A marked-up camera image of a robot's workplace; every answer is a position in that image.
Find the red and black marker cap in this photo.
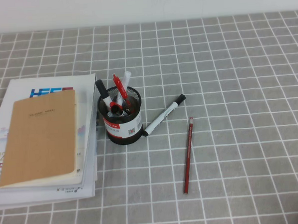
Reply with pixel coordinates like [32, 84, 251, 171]
[109, 101, 124, 114]

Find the grey pen end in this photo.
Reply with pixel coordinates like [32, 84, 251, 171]
[106, 110, 130, 118]

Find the white marker black cap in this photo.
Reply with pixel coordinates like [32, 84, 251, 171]
[95, 79, 112, 108]

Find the black mesh pen holder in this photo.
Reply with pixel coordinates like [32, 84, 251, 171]
[96, 84, 145, 147]

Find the brown kraft notebook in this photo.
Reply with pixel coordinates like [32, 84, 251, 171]
[0, 88, 81, 188]

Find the white translucent pen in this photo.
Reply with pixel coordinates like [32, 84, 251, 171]
[119, 70, 133, 102]

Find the red ballpoint pen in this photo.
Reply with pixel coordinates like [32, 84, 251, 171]
[112, 73, 131, 107]

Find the white book blue lettering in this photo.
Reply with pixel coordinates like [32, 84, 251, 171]
[0, 74, 103, 189]

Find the white marker with print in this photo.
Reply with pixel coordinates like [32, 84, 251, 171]
[141, 94, 188, 137]

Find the grey checked tablecloth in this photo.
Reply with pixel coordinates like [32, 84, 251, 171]
[0, 10, 298, 224]

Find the red pencil with eraser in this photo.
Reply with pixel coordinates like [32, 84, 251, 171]
[179, 116, 198, 195]

